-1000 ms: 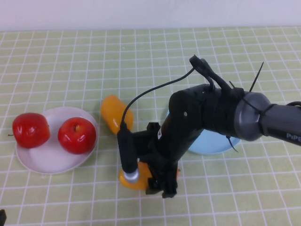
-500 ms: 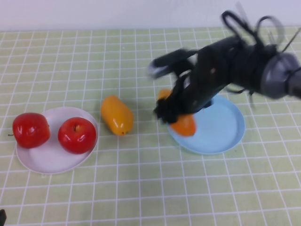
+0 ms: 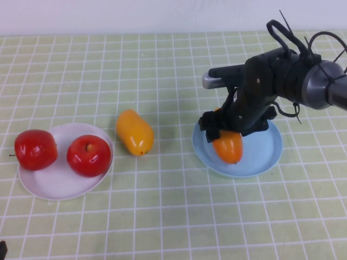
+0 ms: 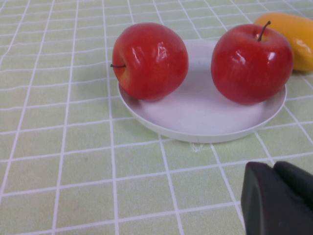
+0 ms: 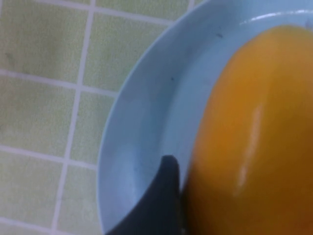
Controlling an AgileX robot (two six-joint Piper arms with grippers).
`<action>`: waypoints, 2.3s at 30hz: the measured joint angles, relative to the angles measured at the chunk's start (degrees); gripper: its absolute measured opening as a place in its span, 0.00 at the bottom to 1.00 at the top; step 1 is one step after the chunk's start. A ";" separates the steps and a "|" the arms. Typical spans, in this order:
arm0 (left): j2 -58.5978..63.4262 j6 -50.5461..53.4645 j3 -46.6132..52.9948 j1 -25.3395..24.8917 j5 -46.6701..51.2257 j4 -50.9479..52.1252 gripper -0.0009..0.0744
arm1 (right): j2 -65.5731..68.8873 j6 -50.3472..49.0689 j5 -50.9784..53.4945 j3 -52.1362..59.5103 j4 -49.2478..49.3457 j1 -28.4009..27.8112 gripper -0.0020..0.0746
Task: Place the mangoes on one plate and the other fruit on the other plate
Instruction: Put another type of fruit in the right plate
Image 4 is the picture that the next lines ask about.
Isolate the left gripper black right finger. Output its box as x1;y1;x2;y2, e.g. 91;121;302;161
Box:
272;160;313;212

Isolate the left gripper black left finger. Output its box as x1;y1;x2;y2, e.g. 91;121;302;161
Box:
241;161;313;235

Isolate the red apple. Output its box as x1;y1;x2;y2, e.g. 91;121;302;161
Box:
210;21;294;105
110;22;189;101

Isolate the small yellow-orange mango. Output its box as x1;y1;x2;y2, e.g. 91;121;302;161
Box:
254;12;313;72

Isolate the white round plate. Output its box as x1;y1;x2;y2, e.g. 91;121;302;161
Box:
117;39;287;144

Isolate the green white-grid tablecloth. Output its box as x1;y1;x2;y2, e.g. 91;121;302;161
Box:
0;0;313;235

